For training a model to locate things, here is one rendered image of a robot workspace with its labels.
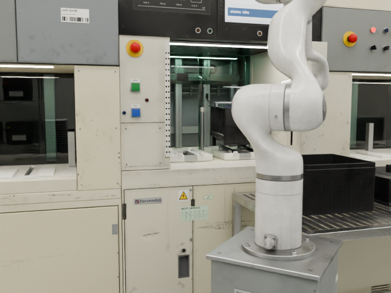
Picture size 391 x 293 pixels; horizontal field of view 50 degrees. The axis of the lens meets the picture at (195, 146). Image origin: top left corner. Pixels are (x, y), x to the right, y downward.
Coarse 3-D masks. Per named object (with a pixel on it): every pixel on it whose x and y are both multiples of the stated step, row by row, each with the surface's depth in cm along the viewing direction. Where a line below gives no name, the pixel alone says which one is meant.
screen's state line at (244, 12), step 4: (228, 8) 171; (232, 8) 171; (236, 8) 172; (240, 8) 172; (244, 8) 173; (228, 12) 171; (232, 12) 172; (236, 12) 172; (240, 12) 173; (244, 12) 173; (248, 12) 174; (252, 12) 174; (256, 12) 174; (260, 12) 175; (264, 12) 175; (268, 12) 176; (272, 12) 176; (276, 12) 177; (244, 16) 173; (248, 16) 174; (252, 16) 174; (256, 16) 175; (260, 16) 175; (264, 16) 176; (268, 16) 176; (272, 16) 177
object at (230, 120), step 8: (216, 104) 204; (216, 112) 207; (224, 112) 197; (216, 120) 207; (224, 120) 197; (232, 120) 198; (216, 128) 208; (224, 128) 197; (232, 128) 199; (216, 136) 208; (224, 136) 198; (232, 136) 199; (240, 136) 200; (224, 144) 199; (232, 144) 200; (240, 144) 201; (248, 144) 202; (232, 152) 201
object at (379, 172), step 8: (376, 168) 178; (384, 168) 178; (376, 176) 160; (384, 176) 159; (376, 184) 160; (384, 184) 156; (376, 192) 160; (384, 192) 156; (376, 200) 160; (384, 200) 156
